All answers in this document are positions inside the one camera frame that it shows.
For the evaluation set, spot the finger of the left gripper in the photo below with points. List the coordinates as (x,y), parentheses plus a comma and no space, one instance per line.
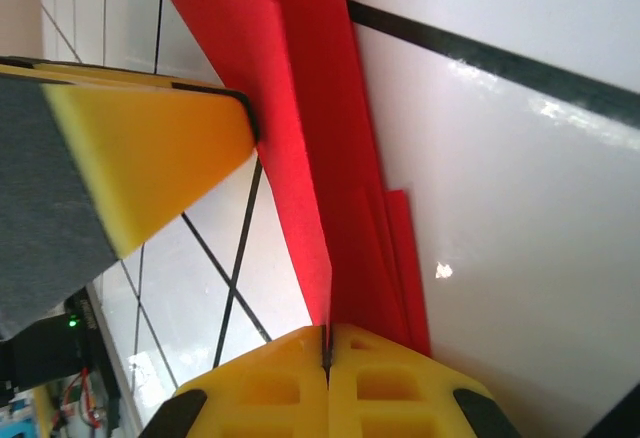
(140,158)

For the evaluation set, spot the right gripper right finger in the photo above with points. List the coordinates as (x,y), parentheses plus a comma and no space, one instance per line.
(400,398)

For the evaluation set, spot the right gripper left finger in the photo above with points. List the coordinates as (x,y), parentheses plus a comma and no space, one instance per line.
(260,398)

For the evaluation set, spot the red cloth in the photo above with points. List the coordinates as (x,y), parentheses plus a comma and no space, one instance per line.
(320,108)

